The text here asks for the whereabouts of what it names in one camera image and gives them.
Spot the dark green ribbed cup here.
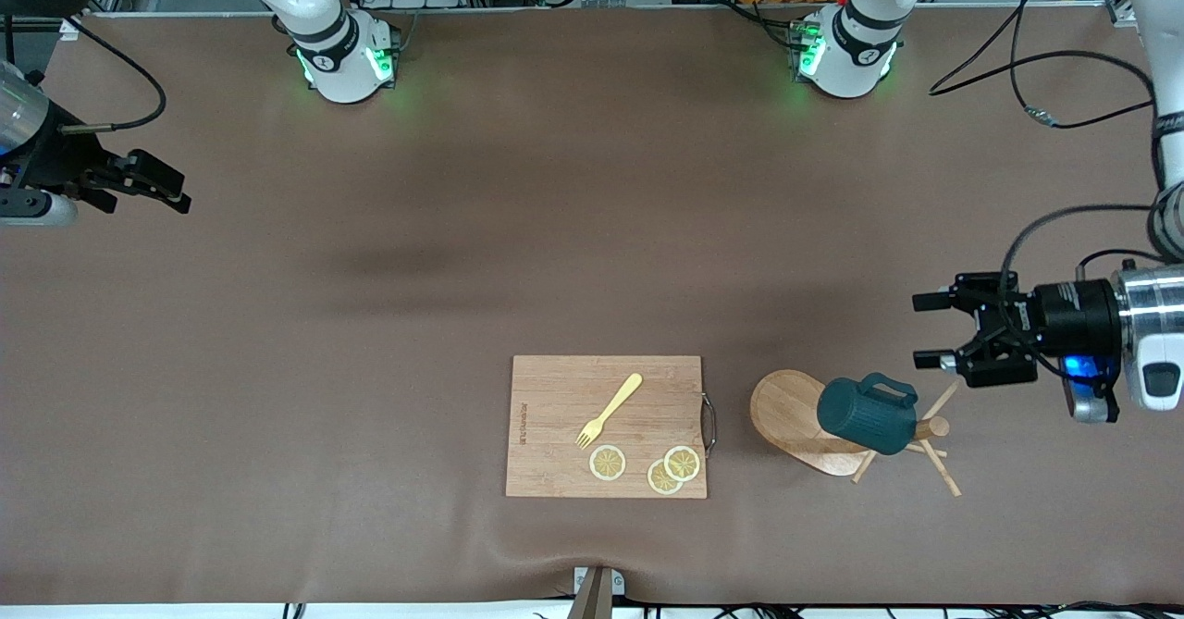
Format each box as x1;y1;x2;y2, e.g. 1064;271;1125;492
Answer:
817;373;919;457

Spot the wooden cup rack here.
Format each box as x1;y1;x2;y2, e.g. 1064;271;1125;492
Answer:
748;368;964;499

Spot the yellow plastic fork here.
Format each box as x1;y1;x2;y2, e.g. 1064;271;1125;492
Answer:
575;373;644;451

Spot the bamboo cutting board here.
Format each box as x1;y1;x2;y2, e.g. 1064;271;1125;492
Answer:
505;354;709;500

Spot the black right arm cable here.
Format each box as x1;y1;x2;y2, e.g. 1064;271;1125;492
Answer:
58;13;168;133

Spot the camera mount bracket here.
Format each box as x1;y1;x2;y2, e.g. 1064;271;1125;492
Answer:
566;566;627;619

